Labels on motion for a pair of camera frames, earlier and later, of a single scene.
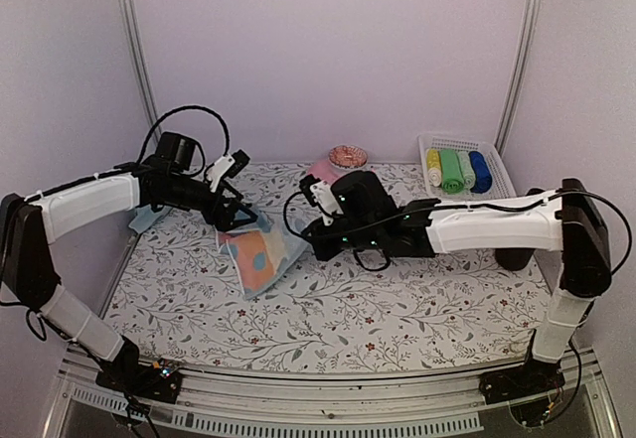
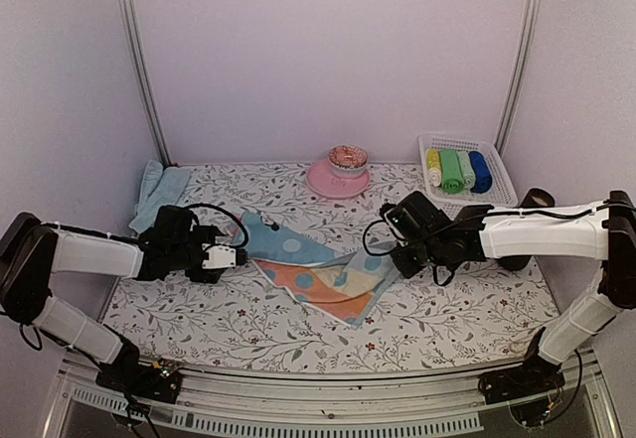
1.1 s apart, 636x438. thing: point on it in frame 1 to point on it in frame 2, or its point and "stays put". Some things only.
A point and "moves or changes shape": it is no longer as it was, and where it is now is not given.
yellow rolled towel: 434,171 stays put
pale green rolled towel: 467,169 stays put
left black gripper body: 180,195 to 182,256
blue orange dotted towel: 259,251 moves or changes shape
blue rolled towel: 483,176 stays put
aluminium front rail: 437,402 stays put
